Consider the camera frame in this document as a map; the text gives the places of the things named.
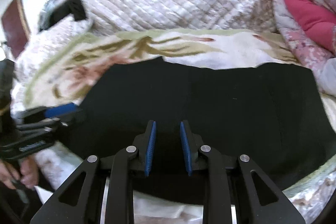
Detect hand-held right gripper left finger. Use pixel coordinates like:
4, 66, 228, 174
30, 120, 157, 224

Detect fleece floral blanket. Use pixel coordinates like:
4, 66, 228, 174
10, 28, 336, 224

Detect person's left hand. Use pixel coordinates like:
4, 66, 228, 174
0, 156, 39, 189

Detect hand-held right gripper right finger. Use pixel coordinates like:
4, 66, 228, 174
179, 120, 306, 224

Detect dark clothing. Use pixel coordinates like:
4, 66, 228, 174
38, 0, 87, 30

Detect pink floral comforter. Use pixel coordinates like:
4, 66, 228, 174
270, 0, 336, 96

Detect light blue cloth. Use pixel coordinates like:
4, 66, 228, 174
43, 0, 69, 14

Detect brown wooden furniture panel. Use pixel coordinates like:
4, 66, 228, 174
1, 0, 32, 58

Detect pink cloth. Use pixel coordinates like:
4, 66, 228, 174
285, 0, 336, 56

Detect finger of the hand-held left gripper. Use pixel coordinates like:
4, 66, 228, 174
16, 112, 88, 133
18, 102, 83, 120

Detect black pants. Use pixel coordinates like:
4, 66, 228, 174
54, 56, 331, 205

